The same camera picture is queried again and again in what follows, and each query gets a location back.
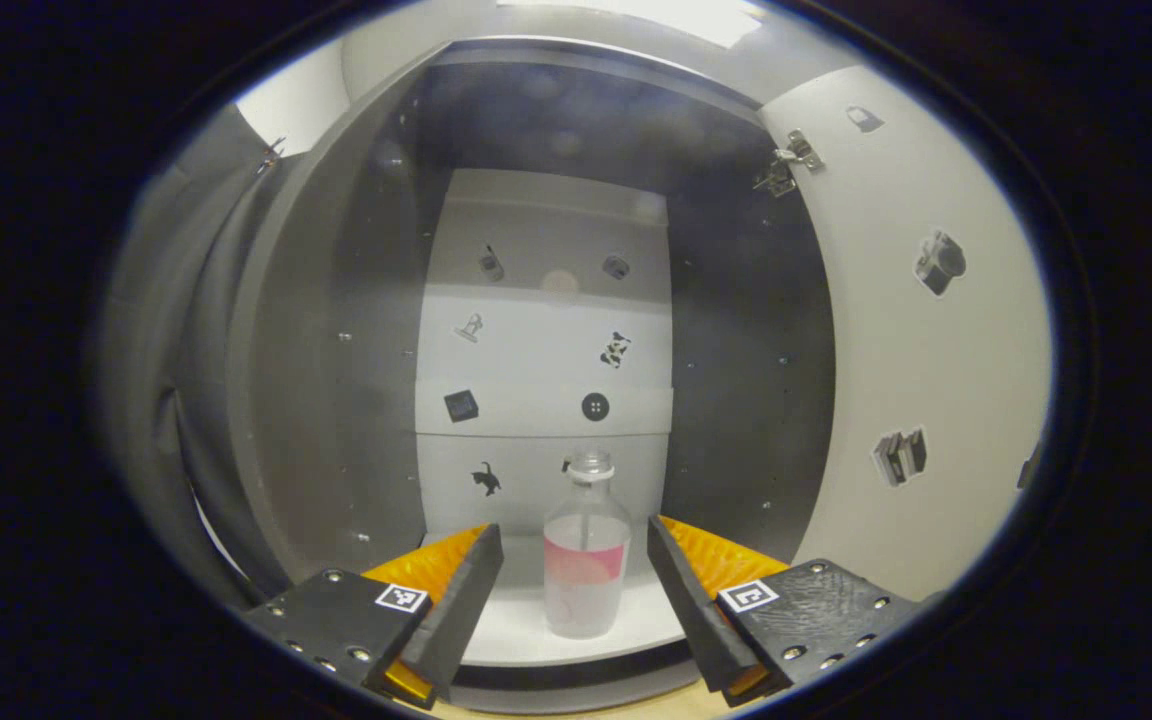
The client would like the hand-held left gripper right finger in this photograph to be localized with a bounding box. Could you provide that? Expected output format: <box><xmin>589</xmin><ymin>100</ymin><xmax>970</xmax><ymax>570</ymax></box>
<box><xmin>647</xmin><ymin>514</ymin><xmax>947</xmax><ymax>709</ymax></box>

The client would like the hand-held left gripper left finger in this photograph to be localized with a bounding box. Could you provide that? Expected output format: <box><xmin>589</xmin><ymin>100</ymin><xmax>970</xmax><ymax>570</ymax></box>
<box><xmin>236</xmin><ymin>520</ymin><xmax>505</xmax><ymax>711</ymax></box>

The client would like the clear bottle with pink label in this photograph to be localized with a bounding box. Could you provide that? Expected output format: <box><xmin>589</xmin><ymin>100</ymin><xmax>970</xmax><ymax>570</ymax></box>
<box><xmin>543</xmin><ymin>449</ymin><xmax>632</xmax><ymax>641</ymax></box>

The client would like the dark grey cabinet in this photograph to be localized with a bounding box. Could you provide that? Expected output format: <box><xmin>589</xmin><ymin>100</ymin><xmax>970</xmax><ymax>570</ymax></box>
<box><xmin>226</xmin><ymin>38</ymin><xmax>837</xmax><ymax>716</ymax></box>

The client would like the white cabinet shelf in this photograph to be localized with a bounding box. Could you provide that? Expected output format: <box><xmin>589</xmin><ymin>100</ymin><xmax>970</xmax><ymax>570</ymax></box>
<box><xmin>461</xmin><ymin>530</ymin><xmax>697</xmax><ymax>668</ymax></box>

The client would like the metal door hinge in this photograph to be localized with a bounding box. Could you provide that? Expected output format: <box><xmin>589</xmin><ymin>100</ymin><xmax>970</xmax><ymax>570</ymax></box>
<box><xmin>753</xmin><ymin>130</ymin><xmax>825</xmax><ymax>198</ymax></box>

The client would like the black backdrop cloth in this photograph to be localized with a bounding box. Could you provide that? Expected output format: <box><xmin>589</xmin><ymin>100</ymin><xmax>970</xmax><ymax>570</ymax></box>
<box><xmin>96</xmin><ymin>105</ymin><xmax>292</xmax><ymax>606</ymax></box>

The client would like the large ceiling light panel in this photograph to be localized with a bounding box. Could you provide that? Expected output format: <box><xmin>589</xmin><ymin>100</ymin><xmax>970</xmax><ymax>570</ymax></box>
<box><xmin>496</xmin><ymin>0</ymin><xmax>767</xmax><ymax>49</ymax></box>

